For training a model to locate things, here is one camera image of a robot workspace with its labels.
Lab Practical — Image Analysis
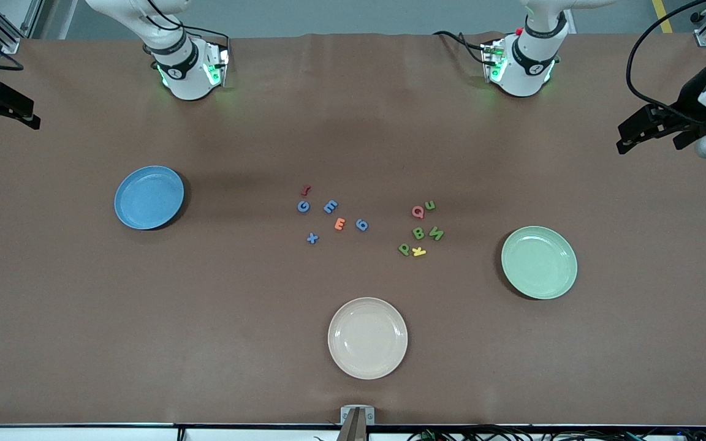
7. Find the blue plate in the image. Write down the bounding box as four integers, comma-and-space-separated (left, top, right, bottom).
114, 165, 185, 231

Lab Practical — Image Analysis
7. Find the green plate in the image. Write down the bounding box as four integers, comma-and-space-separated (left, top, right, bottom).
501, 225, 578, 300

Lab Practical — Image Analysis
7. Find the brown table cover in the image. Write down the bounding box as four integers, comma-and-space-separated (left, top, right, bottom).
0, 31, 706, 426

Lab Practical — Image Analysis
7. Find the beige plate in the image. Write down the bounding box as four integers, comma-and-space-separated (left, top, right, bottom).
327, 297, 409, 380

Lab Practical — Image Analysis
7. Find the black arm base cable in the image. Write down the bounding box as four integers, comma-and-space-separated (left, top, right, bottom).
178, 24, 232, 56
431, 29, 493, 67

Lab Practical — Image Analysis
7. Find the black cable bundle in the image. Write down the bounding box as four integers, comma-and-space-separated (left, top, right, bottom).
408, 423, 706, 441

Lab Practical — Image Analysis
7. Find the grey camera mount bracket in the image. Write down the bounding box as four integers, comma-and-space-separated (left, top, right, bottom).
336, 405, 376, 441

